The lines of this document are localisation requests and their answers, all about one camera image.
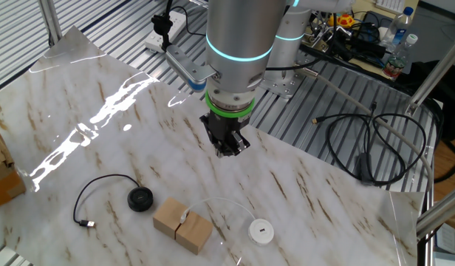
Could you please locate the black bag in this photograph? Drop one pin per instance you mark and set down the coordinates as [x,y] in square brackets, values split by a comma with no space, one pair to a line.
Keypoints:
[453,118]

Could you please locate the white box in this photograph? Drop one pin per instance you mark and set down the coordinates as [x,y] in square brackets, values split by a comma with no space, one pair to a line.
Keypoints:
[445,240]

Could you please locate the brown cardboard box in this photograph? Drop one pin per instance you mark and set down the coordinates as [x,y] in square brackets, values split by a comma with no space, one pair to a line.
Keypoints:
[2,184]

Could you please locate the white keyboard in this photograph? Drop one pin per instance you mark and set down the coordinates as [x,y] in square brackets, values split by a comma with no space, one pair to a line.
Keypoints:
[390,4]

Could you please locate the white round docking station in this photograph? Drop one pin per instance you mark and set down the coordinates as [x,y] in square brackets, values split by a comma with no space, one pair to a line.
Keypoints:
[260,237]

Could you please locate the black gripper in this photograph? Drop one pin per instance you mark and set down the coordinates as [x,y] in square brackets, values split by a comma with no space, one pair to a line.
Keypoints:
[222,129]

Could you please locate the marble patterned sheet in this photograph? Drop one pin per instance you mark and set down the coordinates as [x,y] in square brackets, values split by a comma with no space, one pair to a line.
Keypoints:
[286,184]

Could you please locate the white cap plastic bottle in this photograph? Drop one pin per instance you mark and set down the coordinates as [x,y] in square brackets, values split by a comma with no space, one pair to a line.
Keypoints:
[397,61]

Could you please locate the yellow red toy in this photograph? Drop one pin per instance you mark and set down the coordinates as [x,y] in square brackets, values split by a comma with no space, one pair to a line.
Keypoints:
[345,21]

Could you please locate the black round docking station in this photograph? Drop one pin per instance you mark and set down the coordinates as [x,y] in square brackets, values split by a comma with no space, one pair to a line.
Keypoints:
[140,201]

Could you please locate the yellow wooden desk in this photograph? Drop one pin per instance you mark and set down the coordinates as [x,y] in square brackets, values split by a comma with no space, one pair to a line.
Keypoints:
[362,5]

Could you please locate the blue cap water bottle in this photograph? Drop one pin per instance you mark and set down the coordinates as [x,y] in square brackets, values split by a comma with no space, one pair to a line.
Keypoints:
[397,29]

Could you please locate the aluminium frame post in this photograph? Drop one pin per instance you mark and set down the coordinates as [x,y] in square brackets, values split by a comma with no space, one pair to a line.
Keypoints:
[50,18]
[434,74]
[440,212]

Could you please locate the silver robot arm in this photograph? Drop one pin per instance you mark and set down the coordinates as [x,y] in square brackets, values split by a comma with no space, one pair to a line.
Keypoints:
[235,29]

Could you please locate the white power strip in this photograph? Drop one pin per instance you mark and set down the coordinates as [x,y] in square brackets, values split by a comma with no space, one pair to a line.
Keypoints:
[176,23]

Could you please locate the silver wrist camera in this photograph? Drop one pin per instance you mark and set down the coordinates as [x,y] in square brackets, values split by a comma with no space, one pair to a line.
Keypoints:
[184,64]

